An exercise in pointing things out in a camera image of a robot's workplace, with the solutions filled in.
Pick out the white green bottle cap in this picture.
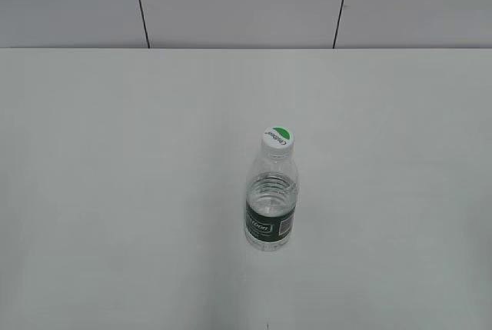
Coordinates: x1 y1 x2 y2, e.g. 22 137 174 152
261 126 294 156

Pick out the clear cestbon water bottle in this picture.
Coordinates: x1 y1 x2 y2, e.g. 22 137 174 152
244 150 299 252

